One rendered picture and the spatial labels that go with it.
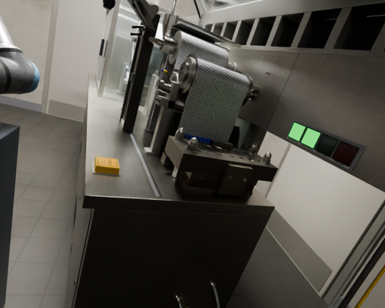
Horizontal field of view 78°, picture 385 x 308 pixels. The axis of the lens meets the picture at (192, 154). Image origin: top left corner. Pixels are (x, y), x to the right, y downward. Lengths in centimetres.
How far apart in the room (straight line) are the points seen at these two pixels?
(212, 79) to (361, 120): 48
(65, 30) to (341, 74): 376
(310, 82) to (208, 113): 36
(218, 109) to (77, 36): 337
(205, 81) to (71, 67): 339
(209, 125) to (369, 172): 53
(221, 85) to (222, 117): 12
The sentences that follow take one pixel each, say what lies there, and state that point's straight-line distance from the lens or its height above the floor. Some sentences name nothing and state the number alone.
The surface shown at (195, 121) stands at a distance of 92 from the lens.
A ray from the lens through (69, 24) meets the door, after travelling 415.
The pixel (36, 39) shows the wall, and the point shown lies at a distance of 430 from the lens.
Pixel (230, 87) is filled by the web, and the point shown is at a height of 125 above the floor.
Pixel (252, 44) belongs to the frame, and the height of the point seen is 147.
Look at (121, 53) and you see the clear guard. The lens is 186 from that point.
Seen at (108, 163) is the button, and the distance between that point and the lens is 78.
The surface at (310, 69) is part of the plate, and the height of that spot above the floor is 139.
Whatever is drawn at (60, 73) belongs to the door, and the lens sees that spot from 419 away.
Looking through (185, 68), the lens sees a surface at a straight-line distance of 91.
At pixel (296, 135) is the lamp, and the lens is 87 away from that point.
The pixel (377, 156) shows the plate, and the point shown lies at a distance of 74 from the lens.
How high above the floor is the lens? 126
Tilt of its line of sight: 18 degrees down
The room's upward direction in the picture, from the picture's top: 19 degrees clockwise
